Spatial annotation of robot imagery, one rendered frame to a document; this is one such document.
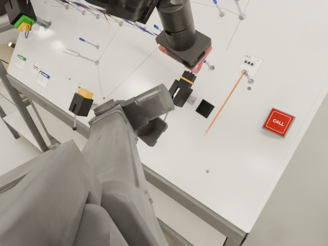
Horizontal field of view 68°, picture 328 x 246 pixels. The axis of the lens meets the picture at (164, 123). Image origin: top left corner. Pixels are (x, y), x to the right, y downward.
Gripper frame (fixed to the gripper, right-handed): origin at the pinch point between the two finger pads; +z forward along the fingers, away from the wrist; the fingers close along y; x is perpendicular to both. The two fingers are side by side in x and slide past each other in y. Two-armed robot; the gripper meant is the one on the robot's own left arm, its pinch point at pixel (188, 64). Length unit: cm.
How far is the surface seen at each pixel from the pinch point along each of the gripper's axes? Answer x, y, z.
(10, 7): 17, 72, 4
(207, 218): 24.9, -24.2, 23.4
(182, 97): 6.0, -2.0, 5.6
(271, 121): -2.5, -21.9, 7.9
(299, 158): -46, -43, 152
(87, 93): 21.5, 25.4, 11.0
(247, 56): -13.4, -7.0, 7.7
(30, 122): 57, 82, 59
